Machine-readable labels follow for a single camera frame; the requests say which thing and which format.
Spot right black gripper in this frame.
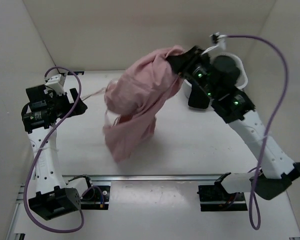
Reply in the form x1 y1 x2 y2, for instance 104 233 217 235
166 46 218 100

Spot pink trousers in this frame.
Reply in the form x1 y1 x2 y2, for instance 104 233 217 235
83 45 185 162

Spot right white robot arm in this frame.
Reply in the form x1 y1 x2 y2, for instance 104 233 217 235
166 46 300 200

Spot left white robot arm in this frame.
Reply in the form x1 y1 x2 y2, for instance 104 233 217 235
21 84 95 221

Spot black trousers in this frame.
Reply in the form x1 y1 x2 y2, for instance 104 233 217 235
188 80 211 110

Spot white plastic basket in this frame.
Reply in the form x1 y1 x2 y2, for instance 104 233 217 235
183 52 249 100

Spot blue corner label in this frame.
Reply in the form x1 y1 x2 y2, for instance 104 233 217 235
67 71 85 76

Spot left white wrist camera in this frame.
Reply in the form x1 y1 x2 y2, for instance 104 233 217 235
45 74 66 96

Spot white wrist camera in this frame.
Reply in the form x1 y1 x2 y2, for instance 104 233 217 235
202 32 228 55
45 74 66 96

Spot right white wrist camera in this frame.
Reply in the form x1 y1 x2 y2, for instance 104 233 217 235
202 32 228 55

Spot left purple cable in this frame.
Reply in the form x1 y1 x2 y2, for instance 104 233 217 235
23 66 86 232

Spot purple cable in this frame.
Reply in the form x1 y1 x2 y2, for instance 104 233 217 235
23 66 86 232
227 34 290 230

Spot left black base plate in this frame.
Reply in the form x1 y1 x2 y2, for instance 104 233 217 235
65 174 111 211

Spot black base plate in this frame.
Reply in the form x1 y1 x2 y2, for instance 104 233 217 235
65 174 111 211
197 185 248 212

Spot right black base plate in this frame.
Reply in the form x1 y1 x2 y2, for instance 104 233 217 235
197 185 248 212

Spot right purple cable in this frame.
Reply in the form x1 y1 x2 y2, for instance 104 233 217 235
227 34 290 230

